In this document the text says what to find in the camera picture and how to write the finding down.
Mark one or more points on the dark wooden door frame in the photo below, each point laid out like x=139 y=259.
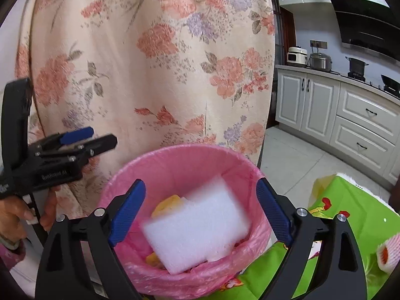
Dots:
x=282 y=62

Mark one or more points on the white lower kitchen cabinet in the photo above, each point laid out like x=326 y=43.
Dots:
x=328 y=106

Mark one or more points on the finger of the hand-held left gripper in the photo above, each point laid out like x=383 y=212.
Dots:
x=76 y=135
x=101 y=143

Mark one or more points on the black range hood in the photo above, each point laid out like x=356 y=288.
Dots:
x=365 y=22

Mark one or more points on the wall socket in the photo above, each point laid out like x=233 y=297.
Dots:
x=318 y=44

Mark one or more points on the pink foam fruit net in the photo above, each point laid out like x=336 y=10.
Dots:
x=390 y=253

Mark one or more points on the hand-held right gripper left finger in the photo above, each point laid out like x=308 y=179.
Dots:
x=127 y=212

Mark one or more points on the black cooking pot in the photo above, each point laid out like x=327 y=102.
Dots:
x=356 y=68

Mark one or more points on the steel pressure cooker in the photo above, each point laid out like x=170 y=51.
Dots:
x=320 y=62

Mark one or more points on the white rice cooker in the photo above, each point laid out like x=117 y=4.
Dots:
x=297 y=57

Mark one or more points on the large white foam block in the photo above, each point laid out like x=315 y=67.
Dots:
x=193 y=225

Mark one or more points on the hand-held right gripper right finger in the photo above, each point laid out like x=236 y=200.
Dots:
x=275 y=212

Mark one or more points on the black wok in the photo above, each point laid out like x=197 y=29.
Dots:
x=392 y=82

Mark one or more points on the yellow fruit peel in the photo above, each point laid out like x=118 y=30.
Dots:
x=168 y=205

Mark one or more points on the person's left forearm pink sleeve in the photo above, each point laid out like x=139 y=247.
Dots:
x=9 y=254

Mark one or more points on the person's left hand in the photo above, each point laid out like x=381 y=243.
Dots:
x=14 y=214

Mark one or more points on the green printed tablecloth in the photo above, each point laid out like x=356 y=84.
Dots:
x=353 y=206

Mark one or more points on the pink lined waste bin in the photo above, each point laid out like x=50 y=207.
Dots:
x=184 y=165

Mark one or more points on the floral beige cloth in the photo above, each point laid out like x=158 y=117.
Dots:
x=150 y=68

